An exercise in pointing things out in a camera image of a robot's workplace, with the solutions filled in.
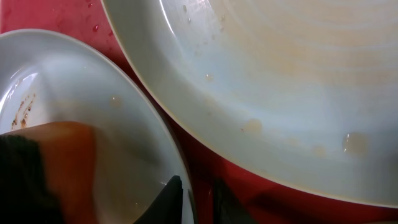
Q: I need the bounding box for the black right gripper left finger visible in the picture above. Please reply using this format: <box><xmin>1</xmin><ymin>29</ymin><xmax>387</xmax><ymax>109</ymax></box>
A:
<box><xmin>134</xmin><ymin>175</ymin><xmax>183</xmax><ymax>224</ymax></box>

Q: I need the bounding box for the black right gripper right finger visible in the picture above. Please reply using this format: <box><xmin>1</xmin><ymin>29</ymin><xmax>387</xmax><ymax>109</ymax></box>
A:
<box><xmin>213</xmin><ymin>180</ymin><xmax>257</xmax><ymax>224</ymax></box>

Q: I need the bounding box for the green and orange sponge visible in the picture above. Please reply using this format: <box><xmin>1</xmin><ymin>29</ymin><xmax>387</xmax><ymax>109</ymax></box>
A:
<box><xmin>1</xmin><ymin>121</ymin><xmax>97</xmax><ymax>223</ymax></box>

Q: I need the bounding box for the white plate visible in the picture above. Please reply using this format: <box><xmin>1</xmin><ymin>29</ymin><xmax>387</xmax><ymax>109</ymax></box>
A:
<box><xmin>1</xmin><ymin>29</ymin><xmax>196</xmax><ymax>223</ymax></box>
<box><xmin>103</xmin><ymin>0</ymin><xmax>397</xmax><ymax>208</ymax></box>

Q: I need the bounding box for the red plastic tray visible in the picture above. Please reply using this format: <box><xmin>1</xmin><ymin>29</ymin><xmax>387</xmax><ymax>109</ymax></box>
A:
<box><xmin>1</xmin><ymin>0</ymin><xmax>397</xmax><ymax>223</ymax></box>

